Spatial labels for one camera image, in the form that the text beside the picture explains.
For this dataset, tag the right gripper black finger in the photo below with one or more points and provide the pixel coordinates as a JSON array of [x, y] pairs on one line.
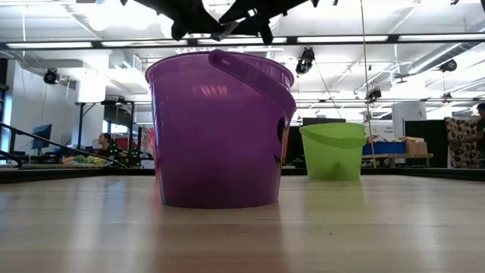
[[252, 23], [240, 14]]

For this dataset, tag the black ceiling spotlight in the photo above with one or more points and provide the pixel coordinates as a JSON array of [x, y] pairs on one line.
[[305, 60], [374, 94], [449, 65]]

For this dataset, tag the purple plastic bucket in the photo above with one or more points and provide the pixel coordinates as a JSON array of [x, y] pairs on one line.
[[219, 151]]

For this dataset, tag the pink plastic bucket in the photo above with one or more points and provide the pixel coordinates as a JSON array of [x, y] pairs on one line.
[[153, 151]]

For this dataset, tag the green plastic bucket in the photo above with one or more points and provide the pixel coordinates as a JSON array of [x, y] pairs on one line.
[[333, 159]]

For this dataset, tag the white pillar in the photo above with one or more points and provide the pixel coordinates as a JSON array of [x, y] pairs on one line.
[[407, 113]]

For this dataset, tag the colourful objects pile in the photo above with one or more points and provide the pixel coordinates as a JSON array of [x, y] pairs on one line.
[[85, 160]]

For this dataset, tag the blue plastic bin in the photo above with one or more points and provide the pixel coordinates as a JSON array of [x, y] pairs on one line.
[[384, 148]]

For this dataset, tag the dark computer monitor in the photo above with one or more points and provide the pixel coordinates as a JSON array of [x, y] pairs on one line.
[[41, 136]]

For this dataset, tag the wooden bench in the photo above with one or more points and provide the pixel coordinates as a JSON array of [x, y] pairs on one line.
[[398, 155]]

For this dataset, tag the brown cardboard box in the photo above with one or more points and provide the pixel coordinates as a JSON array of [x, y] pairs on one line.
[[416, 147]]

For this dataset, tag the black partition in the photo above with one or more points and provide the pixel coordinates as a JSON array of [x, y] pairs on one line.
[[435, 140]]

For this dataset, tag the patterned cloth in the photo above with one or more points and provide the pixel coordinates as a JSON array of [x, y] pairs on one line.
[[460, 140]]

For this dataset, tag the black ceiling camera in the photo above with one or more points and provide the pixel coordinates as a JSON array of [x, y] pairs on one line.
[[51, 76]]

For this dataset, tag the black table frame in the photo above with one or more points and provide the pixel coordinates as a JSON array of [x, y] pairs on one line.
[[80, 125]]

